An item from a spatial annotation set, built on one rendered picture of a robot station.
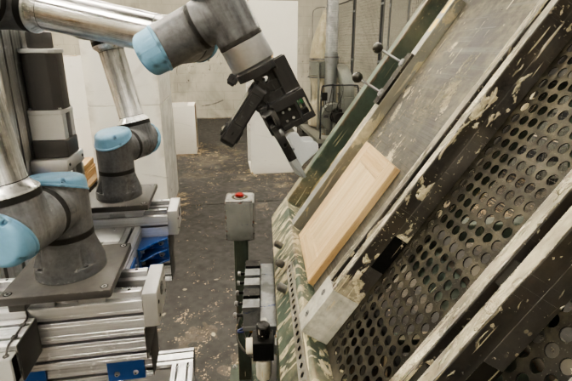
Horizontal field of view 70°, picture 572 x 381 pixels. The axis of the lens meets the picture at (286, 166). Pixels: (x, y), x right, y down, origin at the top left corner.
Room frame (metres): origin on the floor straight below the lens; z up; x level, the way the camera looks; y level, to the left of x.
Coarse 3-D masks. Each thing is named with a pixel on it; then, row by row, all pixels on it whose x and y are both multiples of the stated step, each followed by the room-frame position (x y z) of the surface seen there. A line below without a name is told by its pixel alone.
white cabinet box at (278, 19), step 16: (256, 0) 4.93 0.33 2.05; (272, 0) 4.96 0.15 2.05; (256, 16) 4.93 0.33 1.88; (272, 16) 4.96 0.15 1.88; (288, 16) 4.98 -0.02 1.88; (272, 32) 4.96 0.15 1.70; (288, 32) 4.98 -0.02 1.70; (272, 48) 4.96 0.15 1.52; (288, 48) 4.98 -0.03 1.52; (256, 112) 4.92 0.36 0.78; (256, 128) 4.92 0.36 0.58; (256, 144) 4.92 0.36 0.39; (272, 144) 4.95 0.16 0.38; (256, 160) 4.92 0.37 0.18; (272, 160) 4.95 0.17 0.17
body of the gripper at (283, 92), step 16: (272, 64) 0.67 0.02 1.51; (288, 64) 0.68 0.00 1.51; (240, 80) 0.67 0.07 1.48; (256, 80) 0.68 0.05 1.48; (272, 80) 0.68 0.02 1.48; (288, 80) 0.68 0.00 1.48; (272, 96) 0.68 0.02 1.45; (288, 96) 0.67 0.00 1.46; (304, 96) 0.67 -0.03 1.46; (272, 112) 0.66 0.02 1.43; (288, 112) 0.68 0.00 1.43; (304, 112) 0.68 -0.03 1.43; (288, 128) 0.68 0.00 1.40
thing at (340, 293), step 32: (544, 0) 0.84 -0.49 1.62; (544, 32) 0.79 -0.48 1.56; (512, 64) 0.79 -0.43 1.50; (544, 64) 0.79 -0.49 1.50; (480, 96) 0.80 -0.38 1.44; (512, 96) 0.79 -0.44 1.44; (448, 128) 0.82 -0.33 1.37; (480, 128) 0.79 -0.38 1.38; (448, 160) 0.79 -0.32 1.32; (416, 192) 0.78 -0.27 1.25; (384, 224) 0.78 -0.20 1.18; (416, 224) 0.78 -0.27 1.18; (352, 256) 0.81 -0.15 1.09; (384, 256) 0.78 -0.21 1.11; (320, 288) 0.82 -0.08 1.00; (352, 288) 0.78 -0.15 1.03; (320, 320) 0.77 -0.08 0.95
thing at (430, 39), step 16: (448, 16) 1.41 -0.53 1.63; (432, 32) 1.40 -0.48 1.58; (416, 48) 1.43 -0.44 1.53; (432, 48) 1.40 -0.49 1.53; (416, 64) 1.40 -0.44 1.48; (400, 80) 1.40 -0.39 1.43; (384, 112) 1.40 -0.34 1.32; (368, 128) 1.39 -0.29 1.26; (352, 144) 1.39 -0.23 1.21; (336, 160) 1.42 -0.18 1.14; (336, 176) 1.39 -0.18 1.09; (320, 192) 1.38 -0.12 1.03; (304, 208) 1.39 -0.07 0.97; (304, 224) 1.38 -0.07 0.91
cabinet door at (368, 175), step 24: (360, 168) 1.24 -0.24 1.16; (384, 168) 1.08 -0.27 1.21; (336, 192) 1.28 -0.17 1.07; (360, 192) 1.12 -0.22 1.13; (312, 216) 1.32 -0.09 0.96; (336, 216) 1.15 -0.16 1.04; (360, 216) 1.02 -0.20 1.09; (312, 240) 1.19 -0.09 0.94; (336, 240) 1.04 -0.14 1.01; (312, 264) 1.07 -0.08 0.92
